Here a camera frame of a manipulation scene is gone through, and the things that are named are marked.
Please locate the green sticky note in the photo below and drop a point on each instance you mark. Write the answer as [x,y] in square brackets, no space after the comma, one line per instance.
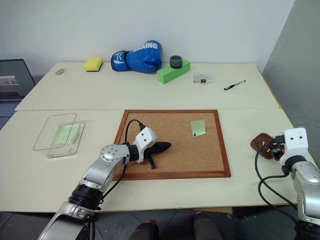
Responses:
[198,126]
[67,133]

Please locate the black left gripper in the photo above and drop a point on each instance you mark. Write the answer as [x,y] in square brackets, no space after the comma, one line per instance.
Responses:
[151,151]

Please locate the grey tape roll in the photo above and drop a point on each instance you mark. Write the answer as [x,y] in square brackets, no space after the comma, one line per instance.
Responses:
[176,61]

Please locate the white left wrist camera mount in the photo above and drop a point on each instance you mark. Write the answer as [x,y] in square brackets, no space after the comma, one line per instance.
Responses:
[145,138]

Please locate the clear plastic box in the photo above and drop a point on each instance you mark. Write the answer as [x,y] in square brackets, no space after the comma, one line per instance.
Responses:
[58,136]

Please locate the blue boxing glove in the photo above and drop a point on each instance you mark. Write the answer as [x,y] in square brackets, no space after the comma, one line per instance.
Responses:
[140,58]

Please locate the yellow green sponge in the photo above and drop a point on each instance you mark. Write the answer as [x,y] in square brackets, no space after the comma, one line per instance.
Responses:
[93,63]

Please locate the brown wooden tray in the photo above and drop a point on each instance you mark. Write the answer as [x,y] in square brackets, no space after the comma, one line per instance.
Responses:
[258,146]

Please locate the black ballpoint pen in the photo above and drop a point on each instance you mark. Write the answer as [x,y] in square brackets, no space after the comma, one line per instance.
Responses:
[234,85]

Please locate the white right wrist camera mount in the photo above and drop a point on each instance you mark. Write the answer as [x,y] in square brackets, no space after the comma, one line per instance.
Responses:
[295,143]

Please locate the clear card packet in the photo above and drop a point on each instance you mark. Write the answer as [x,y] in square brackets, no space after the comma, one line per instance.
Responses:
[203,78]

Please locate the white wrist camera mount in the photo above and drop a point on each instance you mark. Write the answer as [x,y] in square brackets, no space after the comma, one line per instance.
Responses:
[295,143]
[145,138]

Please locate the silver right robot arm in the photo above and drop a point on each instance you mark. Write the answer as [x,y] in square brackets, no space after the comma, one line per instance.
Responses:
[306,185]

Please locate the dark rounded shape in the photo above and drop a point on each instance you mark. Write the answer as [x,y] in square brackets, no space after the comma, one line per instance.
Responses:
[205,226]
[146,231]

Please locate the dark laptop computer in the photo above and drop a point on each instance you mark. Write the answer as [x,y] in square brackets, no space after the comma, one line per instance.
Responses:
[12,77]

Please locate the wood-framed cork board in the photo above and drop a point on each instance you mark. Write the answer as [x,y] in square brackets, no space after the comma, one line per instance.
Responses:
[172,157]

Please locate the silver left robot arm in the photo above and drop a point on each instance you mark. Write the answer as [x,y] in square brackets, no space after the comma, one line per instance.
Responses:
[103,170]

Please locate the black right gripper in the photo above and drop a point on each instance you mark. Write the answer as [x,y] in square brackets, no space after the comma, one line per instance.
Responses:
[278,147]

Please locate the grey partition panel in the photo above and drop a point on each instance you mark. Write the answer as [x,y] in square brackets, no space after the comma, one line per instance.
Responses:
[295,75]

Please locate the green foam block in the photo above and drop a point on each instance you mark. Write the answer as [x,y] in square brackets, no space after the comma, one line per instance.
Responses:
[173,72]

